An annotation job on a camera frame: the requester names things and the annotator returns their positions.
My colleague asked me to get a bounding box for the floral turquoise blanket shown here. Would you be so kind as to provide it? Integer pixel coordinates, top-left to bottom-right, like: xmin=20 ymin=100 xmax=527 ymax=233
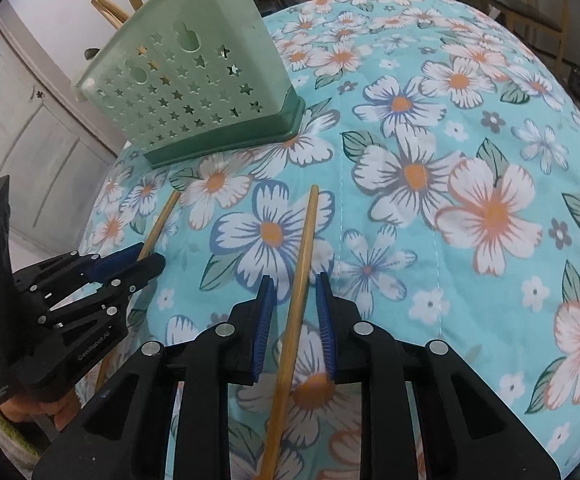
xmin=77 ymin=0 xmax=580 ymax=480

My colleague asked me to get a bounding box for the brown wooden chopstick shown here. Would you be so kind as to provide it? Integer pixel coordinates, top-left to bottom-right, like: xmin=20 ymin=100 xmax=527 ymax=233
xmin=259 ymin=185 xmax=319 ymax=480
xmin=94 ymin=190 xmax=181 ymax=392

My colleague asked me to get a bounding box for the wooden chair with black seat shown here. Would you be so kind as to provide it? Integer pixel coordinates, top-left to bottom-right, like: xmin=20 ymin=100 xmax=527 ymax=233
xmin=480 ymin=0 xmax=571 ymax=76

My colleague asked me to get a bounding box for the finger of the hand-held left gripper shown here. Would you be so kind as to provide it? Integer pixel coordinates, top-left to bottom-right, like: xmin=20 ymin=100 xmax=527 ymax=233
xmin=44 ymin=253 xmax=167 ymax=333
xmin=17 ymin=242 xmax=144 ymax=301

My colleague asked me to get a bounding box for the green perforated utensil holder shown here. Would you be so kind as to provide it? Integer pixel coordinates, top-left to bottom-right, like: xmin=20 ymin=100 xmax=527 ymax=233
xmin=72 ymin=0 xmax=307 ymax=170

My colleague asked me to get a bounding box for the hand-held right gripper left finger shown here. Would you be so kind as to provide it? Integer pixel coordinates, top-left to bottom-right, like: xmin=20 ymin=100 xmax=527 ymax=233
xmin=32 ymin=274 xmax=277 ymax=480

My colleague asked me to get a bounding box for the white panelled door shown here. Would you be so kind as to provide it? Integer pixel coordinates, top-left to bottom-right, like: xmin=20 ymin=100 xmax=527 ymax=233
xmin=0 ymin=15 xmax=120 ymax=241

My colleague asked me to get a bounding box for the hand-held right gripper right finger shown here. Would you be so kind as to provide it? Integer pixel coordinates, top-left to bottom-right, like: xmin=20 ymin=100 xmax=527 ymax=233
xmin=315 ymin=271 xmax=561 ymax=480

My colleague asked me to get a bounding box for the person's left hand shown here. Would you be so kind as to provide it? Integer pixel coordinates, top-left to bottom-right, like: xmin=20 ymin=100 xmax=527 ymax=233
xmin=0 ymin=390 xmax=79 ymax=433

